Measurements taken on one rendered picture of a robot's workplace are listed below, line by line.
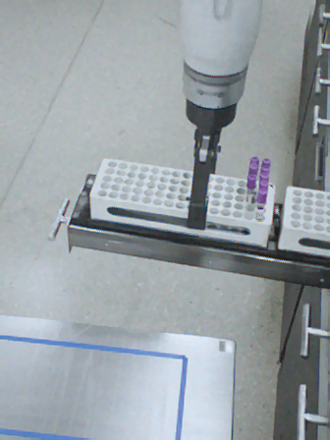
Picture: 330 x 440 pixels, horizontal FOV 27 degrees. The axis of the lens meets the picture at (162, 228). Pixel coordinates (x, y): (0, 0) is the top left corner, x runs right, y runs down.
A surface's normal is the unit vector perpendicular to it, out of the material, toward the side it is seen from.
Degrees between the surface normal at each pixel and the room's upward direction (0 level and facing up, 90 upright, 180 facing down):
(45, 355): 0
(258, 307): 0
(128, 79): 0
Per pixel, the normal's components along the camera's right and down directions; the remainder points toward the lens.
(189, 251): -0.18, 0.70
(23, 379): 0.04, -0.69
